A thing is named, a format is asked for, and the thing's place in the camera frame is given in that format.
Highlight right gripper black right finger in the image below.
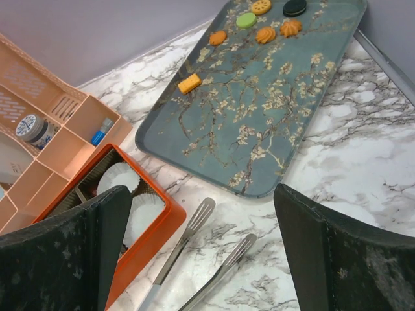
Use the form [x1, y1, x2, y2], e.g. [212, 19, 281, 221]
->
[274, 183, 414, 310]

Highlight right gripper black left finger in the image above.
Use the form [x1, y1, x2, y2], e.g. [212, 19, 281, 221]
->
[1, 186, 132, 310]

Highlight orange cookie tin box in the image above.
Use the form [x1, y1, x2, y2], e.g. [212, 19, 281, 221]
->
[35, 144, 186, 306]

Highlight steel serving tongs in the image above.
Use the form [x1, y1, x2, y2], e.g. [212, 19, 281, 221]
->
[137, 198, 257, 310]

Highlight rectangular yellow cracker cookie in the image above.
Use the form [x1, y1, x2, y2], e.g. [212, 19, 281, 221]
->
[178, 73, 202, 95]

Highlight round orange chip cookie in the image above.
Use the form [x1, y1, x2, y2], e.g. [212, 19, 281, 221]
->
[209, 30, 227, 46]

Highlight black sandwich cookie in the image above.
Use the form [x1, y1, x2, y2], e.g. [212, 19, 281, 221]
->
[283, 0, 307, 17]

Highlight green macaron cookie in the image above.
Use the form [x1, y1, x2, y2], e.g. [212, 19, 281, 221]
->
[236, 12, 257, 29]

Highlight white paper cupcake liner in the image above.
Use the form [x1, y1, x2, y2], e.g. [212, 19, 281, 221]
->
[96, 162, 141, 195]
[123, 194, 165, 248]

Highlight peach plastic desk organizer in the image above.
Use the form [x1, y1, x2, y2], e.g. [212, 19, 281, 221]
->
[1, 37, 132, 234]

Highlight blue white lidded jar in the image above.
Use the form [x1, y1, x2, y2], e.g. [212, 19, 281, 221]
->
[15, 114, 58, 150]

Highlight floral teal serving tray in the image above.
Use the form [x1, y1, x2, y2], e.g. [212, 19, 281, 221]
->
[135, 1, 367, 198]

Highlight orange swirl cookie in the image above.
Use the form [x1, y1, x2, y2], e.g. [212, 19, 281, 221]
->
[279, 19, 302, 38]
[255, 27, 277, 44]

